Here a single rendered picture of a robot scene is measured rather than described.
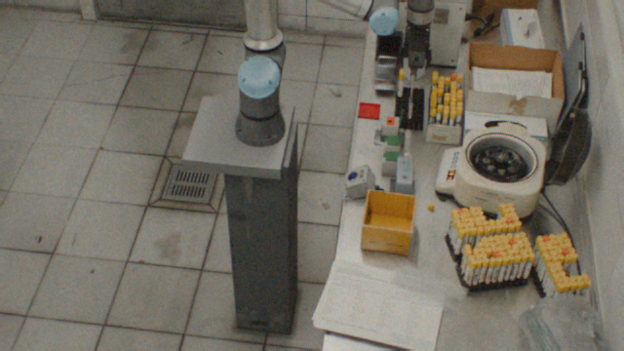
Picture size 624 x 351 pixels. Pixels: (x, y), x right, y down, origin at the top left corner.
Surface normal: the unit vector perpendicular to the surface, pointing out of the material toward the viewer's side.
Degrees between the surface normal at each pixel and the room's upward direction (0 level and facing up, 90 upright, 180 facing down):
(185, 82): 0
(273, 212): 90
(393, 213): 90
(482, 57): 88
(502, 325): 0
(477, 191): 90
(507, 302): 0
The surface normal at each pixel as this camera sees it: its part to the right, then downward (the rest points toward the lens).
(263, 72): 0.01, -0.61
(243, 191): -0.13, 0.71
